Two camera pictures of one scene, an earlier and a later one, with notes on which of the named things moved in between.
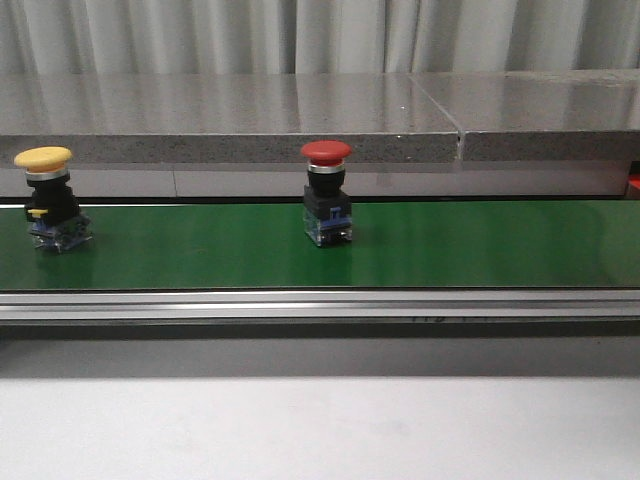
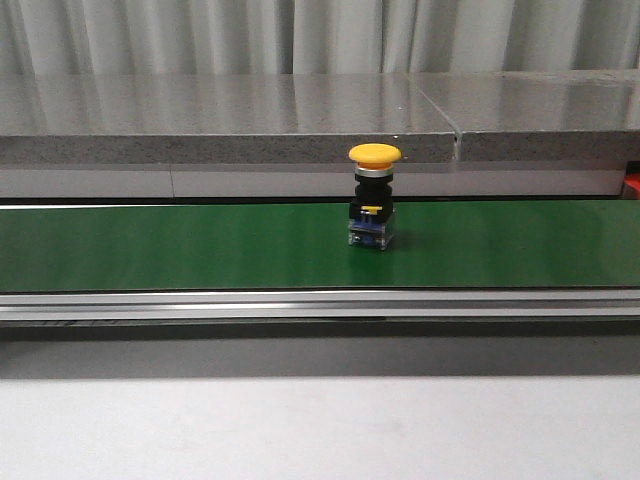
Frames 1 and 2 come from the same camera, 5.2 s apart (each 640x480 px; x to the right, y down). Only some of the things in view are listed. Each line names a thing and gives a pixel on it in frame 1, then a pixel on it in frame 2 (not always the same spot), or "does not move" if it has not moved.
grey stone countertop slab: (223, 118) does not move
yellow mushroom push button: (56, 222) -> (371, 216)
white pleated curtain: (314, 37) does not move
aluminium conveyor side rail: (321, 305) does not move
